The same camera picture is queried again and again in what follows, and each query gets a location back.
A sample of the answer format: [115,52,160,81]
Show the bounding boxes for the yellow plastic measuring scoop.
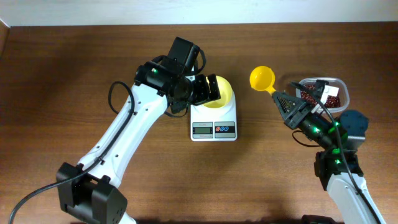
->
[249,66,275,95]

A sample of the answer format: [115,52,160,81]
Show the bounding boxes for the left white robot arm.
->
[56,37,220,224]

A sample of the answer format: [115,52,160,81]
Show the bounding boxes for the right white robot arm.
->
[271,90,385,223]

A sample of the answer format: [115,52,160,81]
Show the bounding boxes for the pale yellow plastic bowl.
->
[203,76,233,109]

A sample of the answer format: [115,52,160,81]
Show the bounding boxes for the white digital kitchen scale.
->
[190,91,238,142]

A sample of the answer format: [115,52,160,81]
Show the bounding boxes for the red adzuki beans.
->
[300,84,341,109]

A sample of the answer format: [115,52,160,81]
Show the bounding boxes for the clear plastic food container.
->
[299,77,350,113]

